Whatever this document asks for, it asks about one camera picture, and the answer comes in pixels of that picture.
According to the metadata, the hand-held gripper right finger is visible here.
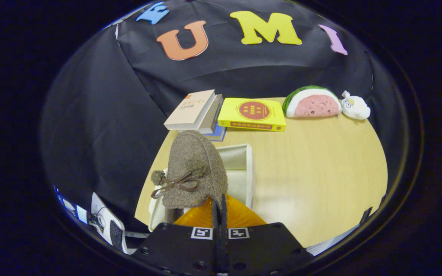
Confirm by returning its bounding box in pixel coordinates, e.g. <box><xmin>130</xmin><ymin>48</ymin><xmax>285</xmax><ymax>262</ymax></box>
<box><xmin>221</xmin><ymin>195</ymin><xmax>313</xmax><ymax>276</ymax></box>

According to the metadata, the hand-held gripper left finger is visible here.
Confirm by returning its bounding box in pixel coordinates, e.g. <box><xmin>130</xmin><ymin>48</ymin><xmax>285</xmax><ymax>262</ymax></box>
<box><xmin>133</xmin><ymin>195</ymin><xmax>221</xmax><ymax>276</ymax></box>

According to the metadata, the cream fabric storage box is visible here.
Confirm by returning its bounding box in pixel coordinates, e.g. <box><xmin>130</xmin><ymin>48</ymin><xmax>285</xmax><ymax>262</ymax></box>
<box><xmin>148</xmin><ymin>144</ymin><xmax>253</xmax><ymax>232</ymax></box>

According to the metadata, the brown felt slipper shoe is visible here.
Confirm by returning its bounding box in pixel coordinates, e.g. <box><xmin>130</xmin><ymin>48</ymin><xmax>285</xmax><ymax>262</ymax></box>
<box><xmin>151</xmin><ymin>130</ymin><xmax>229</xmax><ymax>223</ymax></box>

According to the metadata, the blue cover book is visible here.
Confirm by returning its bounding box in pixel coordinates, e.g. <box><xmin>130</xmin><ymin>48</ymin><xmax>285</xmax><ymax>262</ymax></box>
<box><xmin>206</xmin><ymin>126</ymin><xmax>227</xmax><ymax>142</ymax></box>

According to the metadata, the yellow book with red circle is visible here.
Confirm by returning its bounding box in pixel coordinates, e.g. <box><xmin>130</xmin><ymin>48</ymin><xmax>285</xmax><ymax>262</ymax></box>
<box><xmin>218</xmin><ymin>97</ymin><xmax>286</xmax><ymax>132</ymax></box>

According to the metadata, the grey cover book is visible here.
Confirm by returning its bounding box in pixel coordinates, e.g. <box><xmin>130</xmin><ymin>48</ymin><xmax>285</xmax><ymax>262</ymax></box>
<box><xmin>199</xmin><ymin>94</ymin><xmax>224</xmax><ymax>135</ymax></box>

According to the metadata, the beige cover book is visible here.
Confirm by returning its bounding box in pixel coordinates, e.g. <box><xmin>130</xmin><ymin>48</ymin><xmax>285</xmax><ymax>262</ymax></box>
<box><xmin>163</xmin><ymin>90</ymin><xmax>216</xmax><ymax>131</ymax></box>

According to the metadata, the black backdrop cloth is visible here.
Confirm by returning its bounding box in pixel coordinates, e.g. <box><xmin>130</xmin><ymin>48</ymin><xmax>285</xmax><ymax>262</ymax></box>
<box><xmin>41</xmin><ymin>0</ymin><xmax>390</xmax><ymax>230</ymax></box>

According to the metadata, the watermelon slice plush toy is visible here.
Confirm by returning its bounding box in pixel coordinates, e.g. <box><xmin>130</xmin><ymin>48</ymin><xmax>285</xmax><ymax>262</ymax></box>
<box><xmin>282</xmin><ymin>85</ymin><xmax>342</xmax><ymax>118</ymax></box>

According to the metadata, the small white plush toy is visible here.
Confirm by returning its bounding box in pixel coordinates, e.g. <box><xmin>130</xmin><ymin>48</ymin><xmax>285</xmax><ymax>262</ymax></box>
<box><xmin>339</xmin><ymin>90</ymin><xmax>371</xmax><ymax>120</ymax></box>

